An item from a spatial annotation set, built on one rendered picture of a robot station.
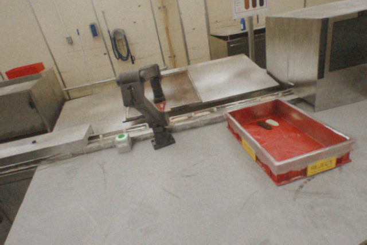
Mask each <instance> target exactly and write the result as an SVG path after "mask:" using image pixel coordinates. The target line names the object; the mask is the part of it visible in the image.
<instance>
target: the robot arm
mask: <svg viewBox="0 0 367 245"><path fill-rule="evenodd" d="M150 78H151V79H150ZM162 78H163V76H162V74H161V69H160V66H159V65H158V64H152V65H145V66H143V67H141V68H138V69H134V70H131V71H127V72H123V73H120V75H119V76H116V78H115V79H116V84H117V86H120V87H121V92H122V98H123V105H124V106H125V107H132V108H135V109H136V110H137V111H139V112H140V113H141V114H142V115H144V116H145V117H146V123H147V125H148V127H149V128H152V130H153V134H154V139H152V140H151V144H152V146H153V148H154V150H157V149H161V148H163V147H166V146H170V145H172V144H175V139H174V137H173V136H172V134H169V132H167V128H165V127H166V126H169V125H170V119H169V114H168V113H167V111H164V110H165V105H166V98H165V94H164V91H163V89H162V85H161V81H162ZM148 80H149V81H150V84H151V87H152V91H153V99H154V105H155V106H156V107H157V108H158V109H159V110H157V109H156V108H155V107H154V106H153V105H152V104H151V102H150V101H149V100H148V99H147V98H146V97H145V88H144V82H145V81H148ZM132 88H133V89H132ZM160 104H163V105H162V107H161V106H160Z"/></svg>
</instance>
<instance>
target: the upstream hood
mask: <svg viewBox="0 0 367 245"><path fill-rule="evenodd" d="M92 134H94V132H93V129H92V126H91V124H88V125H83V126H79V127H73V128H70V129H65V130H60V131H55V132H51V133H47V134H44V135H39V136H36V137H31V138H26V139H21V140H18V141H13V142H8V143H2V144H0V167H3V166H8V165H12V164H17V163H20V162H25V161H30V160H35V159H38V158H43V157H48V156H51V155H56V154H58V153H63V152H66V151H71V150H76V149H81V148H84V147H87V145H88V142H89V140H88V138H89V136H90V135H92Z"/></svg>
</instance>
